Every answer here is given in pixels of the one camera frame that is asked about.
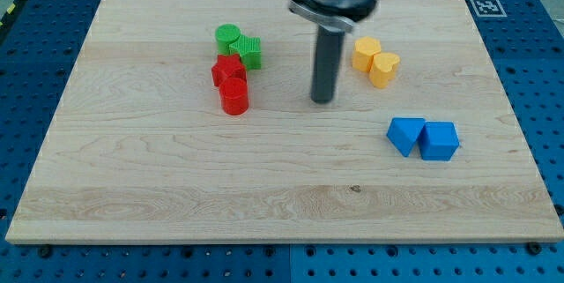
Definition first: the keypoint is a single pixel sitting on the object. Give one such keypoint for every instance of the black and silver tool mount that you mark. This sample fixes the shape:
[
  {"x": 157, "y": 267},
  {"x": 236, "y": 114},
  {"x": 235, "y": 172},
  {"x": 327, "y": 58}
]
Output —
[{"x": 344, "y": 19}]

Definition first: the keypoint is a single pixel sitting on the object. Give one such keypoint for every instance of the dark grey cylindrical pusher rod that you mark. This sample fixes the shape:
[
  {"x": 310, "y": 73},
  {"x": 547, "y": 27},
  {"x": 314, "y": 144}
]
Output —
[{"x": 328, "y": 52}]

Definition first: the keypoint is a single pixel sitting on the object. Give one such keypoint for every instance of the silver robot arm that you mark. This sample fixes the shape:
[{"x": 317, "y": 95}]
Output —
[{"x": 334, "y": 19}]

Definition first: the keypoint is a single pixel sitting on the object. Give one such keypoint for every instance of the yellow hexagon block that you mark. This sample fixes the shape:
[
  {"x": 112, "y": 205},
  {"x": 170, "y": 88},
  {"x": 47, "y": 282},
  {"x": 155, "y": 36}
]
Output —
[{"x": 364, "y": 50}]

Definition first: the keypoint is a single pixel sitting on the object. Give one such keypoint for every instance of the yellow heart block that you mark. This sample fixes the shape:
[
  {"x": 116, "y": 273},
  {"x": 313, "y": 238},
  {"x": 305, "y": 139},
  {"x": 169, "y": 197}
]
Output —
[{"x": 383, "y": 69}]

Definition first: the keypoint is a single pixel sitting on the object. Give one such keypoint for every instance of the green star block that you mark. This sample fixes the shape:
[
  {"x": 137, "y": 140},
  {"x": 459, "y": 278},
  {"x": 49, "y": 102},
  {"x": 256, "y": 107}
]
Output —
[{"x": 249, "y": 50}]

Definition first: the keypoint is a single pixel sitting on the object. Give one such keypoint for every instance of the red star block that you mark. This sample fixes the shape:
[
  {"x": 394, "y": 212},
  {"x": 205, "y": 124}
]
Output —
[{"x": 228, "y": 66}]

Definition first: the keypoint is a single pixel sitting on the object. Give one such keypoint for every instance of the green cylinder block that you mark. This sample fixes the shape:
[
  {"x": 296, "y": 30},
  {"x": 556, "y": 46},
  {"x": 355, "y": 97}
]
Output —
[{"x": 225, "y": 35}]

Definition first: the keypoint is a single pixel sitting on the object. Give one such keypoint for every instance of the red cylinder block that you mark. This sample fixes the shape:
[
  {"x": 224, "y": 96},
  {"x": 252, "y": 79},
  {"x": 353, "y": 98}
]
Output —
[{"x": 234, "y": 96}]

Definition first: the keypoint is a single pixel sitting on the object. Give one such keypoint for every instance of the blue triangle block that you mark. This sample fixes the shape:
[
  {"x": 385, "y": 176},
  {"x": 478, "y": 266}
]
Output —
[{"x": 404, "y": 132}]

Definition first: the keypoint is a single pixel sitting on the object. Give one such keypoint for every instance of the white fiducial marker tag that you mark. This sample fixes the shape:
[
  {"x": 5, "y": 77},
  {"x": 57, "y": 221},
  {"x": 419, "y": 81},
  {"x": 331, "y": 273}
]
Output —
[{"x": 488, "y": 8}]

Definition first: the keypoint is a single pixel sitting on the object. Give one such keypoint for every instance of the blue cube block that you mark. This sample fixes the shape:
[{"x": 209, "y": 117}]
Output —
[{"x": 438, "y": 141}]

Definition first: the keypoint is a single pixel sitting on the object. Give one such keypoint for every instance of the light wooden board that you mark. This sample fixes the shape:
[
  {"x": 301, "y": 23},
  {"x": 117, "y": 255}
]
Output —
[{"x": 140, "y": 150}]

